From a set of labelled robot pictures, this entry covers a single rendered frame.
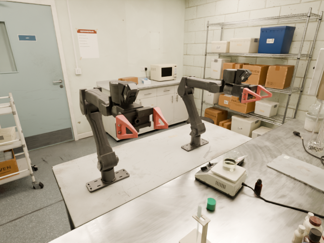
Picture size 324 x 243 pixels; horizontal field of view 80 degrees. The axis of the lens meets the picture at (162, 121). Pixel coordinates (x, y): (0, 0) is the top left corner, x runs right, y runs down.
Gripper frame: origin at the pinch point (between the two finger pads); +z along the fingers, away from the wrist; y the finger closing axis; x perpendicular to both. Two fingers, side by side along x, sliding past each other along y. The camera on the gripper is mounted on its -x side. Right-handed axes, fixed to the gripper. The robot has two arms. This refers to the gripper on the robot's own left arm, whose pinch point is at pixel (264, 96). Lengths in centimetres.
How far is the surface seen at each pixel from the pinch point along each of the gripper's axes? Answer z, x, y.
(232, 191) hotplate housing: 5.3, 36.5, -22.9
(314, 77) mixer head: 10.8, -8.1, 19.1
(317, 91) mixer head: 13.3, -2.1, 19.1
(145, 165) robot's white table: -38, 41, -39
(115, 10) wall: -294, -72, 71
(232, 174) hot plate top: 2.1, 31.4, -19.4
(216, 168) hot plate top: -5.1, 31.5, -21.3
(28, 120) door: -291, 85, -83
